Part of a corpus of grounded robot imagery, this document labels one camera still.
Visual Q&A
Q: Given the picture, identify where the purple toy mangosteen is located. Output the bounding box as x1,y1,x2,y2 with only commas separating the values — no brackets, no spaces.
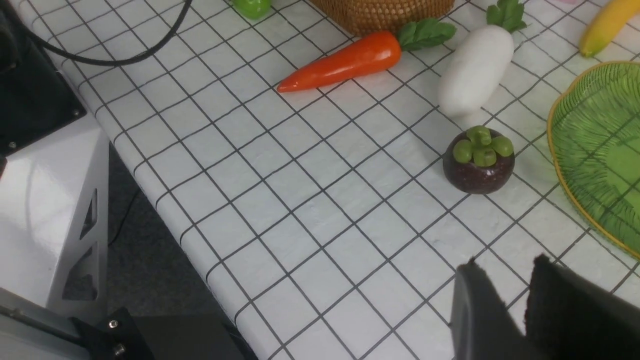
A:
442,125,515,195

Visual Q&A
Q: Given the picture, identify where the orange toy carrot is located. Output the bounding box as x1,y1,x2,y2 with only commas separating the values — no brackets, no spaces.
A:
277,18,457,93

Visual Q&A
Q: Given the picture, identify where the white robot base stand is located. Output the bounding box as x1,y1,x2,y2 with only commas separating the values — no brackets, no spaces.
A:
0,114,110,323

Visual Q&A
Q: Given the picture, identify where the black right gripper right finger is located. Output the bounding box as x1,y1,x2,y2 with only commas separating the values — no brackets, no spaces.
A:
524,255,640,360

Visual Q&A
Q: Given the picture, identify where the white toy radish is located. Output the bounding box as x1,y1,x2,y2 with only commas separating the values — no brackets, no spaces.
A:
438,0,527,119

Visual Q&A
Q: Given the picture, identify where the black cable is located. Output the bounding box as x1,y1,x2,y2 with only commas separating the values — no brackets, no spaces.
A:
25,0,193,67

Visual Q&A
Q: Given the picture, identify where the green toy cucumber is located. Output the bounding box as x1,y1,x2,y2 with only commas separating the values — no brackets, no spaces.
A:
231,0,272,20

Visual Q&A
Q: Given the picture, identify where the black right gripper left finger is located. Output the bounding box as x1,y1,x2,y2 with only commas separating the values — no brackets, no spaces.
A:
449,257,538,360

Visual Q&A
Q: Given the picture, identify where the yellow toy banana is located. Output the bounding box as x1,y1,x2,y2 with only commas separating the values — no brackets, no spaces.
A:
578,0,640,59

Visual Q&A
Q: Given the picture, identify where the green glass leaf plate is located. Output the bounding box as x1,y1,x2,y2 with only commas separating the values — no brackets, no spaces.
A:
547,61,640,258

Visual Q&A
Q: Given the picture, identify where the woven rattan basket green lining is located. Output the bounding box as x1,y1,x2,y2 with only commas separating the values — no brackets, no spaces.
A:
310,0,454,37

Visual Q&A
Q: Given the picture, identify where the white grid tablecloth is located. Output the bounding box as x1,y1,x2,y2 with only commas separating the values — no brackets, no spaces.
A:
10,0,640,360

